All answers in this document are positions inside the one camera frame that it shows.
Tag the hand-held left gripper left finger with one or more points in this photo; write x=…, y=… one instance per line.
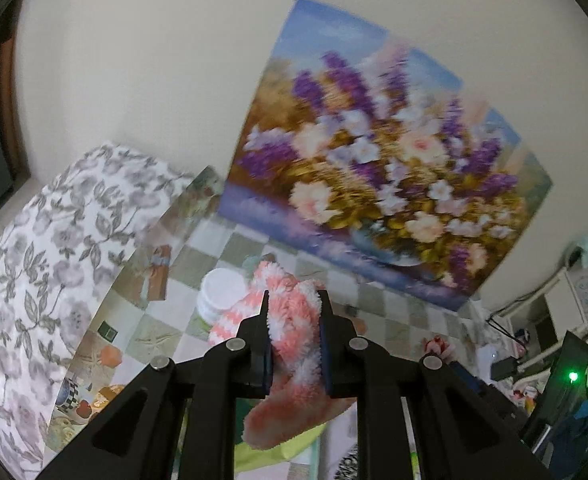
x=266, y=355

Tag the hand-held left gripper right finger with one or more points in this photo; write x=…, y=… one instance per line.
x=326, y=360

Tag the pink striped fuzzy sock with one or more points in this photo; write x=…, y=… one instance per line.
x=294, y=320

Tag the white tray with green rim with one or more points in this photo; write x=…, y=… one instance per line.
x=343, y=430

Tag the pile of colourful toys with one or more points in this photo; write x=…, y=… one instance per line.
x=526, y=391

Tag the black power adapter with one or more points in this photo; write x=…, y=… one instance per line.
x=503, y=367

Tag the white capped bottle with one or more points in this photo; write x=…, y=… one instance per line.
x=219, y=295

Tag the white power strip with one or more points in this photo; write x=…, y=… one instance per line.
x=484, y=360

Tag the light green cloth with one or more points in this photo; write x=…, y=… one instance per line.
x=274, y=457

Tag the leopard print scrunchie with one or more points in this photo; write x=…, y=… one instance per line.
x=346, y=469

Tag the red pink plush toy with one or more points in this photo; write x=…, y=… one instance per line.
x=436, y=346

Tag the checked printed tablecloth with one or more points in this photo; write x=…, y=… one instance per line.
x=189, y=270

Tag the floral painting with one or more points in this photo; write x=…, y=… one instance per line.
x=373, y=160

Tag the grey floral tablecloth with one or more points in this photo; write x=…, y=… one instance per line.
x=49, y=285

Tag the dark wooden door frame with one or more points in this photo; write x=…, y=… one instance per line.
x=6, y=85

